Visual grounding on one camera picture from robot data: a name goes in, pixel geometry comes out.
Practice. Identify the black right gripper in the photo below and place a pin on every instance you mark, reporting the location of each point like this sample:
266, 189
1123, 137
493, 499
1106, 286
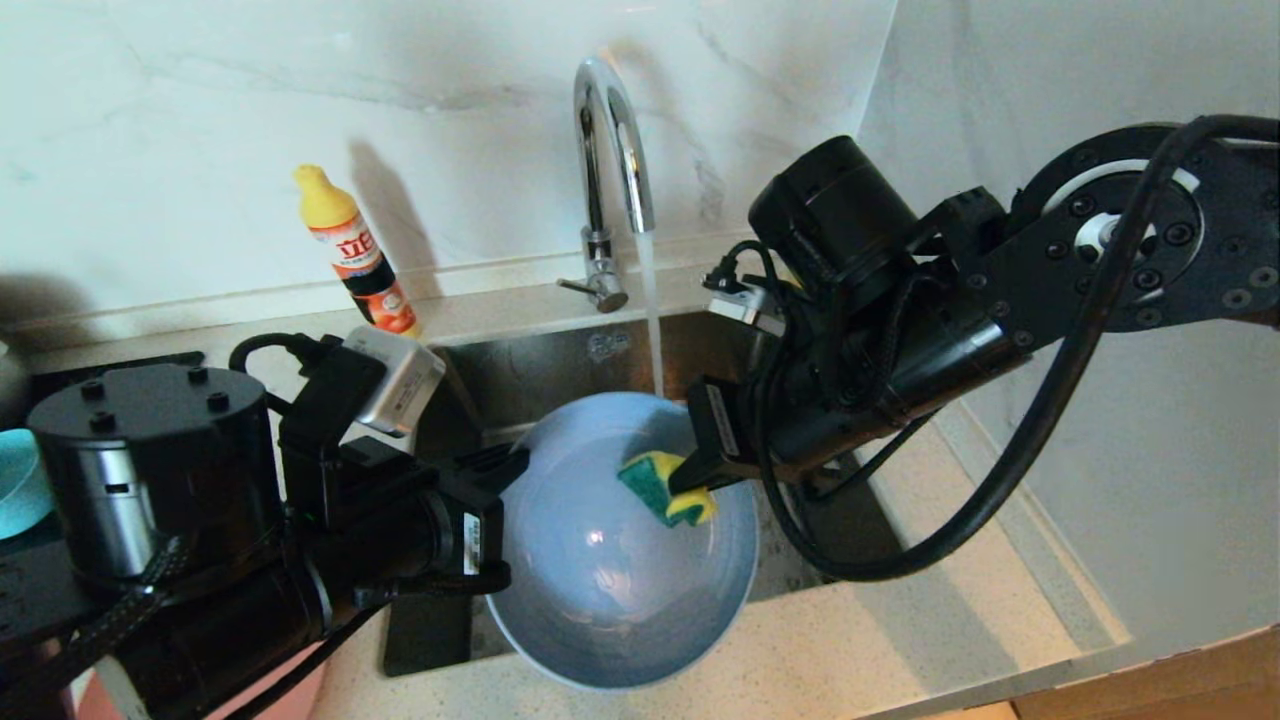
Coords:
715, 430

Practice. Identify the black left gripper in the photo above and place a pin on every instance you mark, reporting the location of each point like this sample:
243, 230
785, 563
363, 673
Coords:
450, 530

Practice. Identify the yellow green sponge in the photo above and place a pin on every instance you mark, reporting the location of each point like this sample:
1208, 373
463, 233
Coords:
655, 480

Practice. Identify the blue-grey plate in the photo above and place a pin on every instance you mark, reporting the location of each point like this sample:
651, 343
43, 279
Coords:
600, 600

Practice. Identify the yellow-capped detergent bottle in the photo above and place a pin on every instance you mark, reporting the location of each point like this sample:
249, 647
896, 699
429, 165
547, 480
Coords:
350, 250

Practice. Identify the pink plate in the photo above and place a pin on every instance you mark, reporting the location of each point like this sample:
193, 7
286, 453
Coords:
300, 700

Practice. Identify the chrome gooseneck faucet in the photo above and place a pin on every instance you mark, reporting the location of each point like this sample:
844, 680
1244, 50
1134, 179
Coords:
600, 80

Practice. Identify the teal bowl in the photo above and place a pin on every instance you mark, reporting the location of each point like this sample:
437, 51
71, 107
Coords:
20, 490

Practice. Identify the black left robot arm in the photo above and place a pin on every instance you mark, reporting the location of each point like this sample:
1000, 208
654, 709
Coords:
150, 480

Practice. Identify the stainless steel sink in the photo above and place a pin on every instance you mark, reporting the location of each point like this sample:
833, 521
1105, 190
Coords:
560, 370

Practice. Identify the running water stream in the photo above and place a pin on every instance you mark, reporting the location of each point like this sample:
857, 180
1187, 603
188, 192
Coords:
652, 320

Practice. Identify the black glass cooktop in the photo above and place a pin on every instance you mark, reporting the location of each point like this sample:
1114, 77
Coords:
150, 361

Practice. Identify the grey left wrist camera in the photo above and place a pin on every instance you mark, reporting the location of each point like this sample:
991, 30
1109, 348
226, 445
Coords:
400, 385

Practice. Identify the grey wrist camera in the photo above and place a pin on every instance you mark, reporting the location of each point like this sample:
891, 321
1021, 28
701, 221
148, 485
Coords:
745, 300
400, 385

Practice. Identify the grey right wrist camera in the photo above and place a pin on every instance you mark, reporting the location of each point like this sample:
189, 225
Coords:
745, 300

